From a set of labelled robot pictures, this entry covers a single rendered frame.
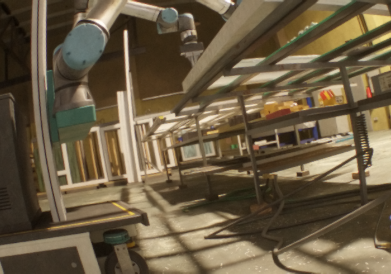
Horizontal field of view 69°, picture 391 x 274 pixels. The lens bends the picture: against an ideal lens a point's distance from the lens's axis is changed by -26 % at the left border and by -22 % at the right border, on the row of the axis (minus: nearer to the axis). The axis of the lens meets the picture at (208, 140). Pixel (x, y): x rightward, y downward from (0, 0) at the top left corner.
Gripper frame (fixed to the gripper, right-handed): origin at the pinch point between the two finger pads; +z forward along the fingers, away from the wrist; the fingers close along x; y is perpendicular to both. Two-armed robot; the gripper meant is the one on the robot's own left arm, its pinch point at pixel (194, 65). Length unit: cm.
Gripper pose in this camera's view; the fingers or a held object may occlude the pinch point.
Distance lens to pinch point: 201.6
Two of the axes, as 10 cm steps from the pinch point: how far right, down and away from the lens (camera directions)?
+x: -9.6, 1.8, -2.1
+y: -2.1, 0.6, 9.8
